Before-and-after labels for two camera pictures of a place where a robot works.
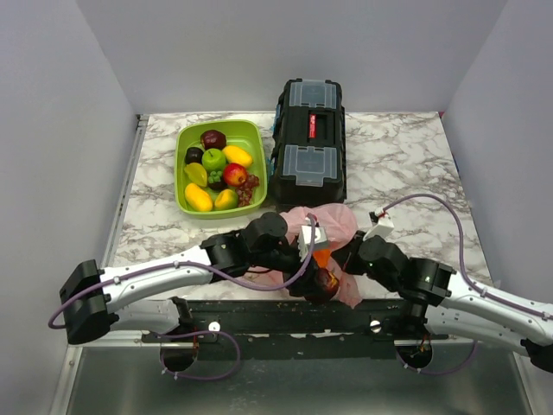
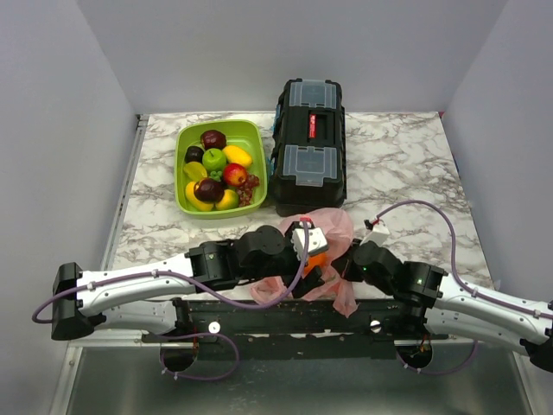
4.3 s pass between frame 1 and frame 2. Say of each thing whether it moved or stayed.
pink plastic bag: moved
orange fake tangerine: stayed
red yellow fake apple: stayed
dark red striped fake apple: moved
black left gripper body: stayed
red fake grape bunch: stayed
